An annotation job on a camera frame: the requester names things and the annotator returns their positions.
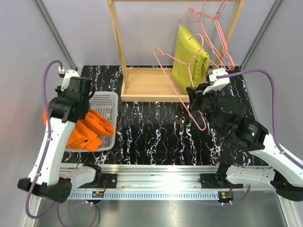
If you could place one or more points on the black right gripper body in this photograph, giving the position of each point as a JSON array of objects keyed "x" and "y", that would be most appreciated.
[{"x": 206, "y": 103}]

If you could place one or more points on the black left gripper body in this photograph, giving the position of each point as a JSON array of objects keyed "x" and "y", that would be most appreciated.
[{"x": 62, "y": 94}]

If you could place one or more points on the orange trousers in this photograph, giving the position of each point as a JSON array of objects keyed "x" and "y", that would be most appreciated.
[{"x": 81, "y": 135}]

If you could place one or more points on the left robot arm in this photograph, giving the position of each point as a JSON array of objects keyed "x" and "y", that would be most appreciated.
[{"x": 69, "y": 106}]

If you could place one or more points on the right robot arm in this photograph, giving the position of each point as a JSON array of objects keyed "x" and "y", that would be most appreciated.
[{"x": 225, "y": 115}]

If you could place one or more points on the yellow-green trousers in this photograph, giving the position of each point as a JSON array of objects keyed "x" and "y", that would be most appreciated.
[{"x": 189, "y": 63}]

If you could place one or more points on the white plastic basket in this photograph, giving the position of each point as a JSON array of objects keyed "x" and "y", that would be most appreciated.
[{"x": 105, "y": 104}]

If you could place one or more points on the wooden clothes rack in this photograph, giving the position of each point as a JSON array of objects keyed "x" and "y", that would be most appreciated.
[{"x": 163, "y": 84}]

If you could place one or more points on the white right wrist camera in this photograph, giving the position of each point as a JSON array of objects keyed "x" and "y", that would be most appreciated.
[{"x": 217, "y": 79}]

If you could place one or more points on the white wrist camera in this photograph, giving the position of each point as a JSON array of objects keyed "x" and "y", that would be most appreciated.
[
  {"x": 217, "y": 79},
  {"x": 66, "y": 75}
]

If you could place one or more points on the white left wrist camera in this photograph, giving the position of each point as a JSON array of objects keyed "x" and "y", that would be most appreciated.
[{"x": 66, "y": 75}]

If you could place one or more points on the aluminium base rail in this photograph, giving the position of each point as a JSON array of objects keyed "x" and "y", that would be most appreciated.
[{"x": 131, "y": 182}]

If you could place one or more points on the pink empty wire hanger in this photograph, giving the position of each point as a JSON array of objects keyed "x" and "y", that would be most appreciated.
[{"x": 194, "y": 15}]

